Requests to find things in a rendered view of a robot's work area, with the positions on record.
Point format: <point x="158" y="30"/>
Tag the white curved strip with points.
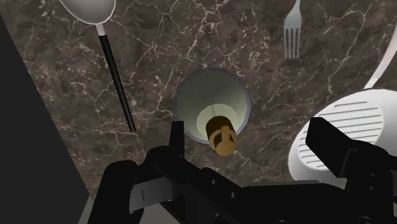
<point x="384" y="62"/>

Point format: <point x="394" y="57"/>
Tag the brown gold cylindrical object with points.
<point x="224" y="145"/>

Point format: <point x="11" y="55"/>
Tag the silver fork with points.
<point x="292" y="34"/>

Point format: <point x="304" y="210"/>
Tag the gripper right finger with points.
<point x="356" y="158"/>

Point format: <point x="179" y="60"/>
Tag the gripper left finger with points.
<point x="176" y="139"/>

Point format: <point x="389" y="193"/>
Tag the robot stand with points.
<point x="28" y="139"/>

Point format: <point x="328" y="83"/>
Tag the grey round cup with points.
<point x="211" y="90"/>

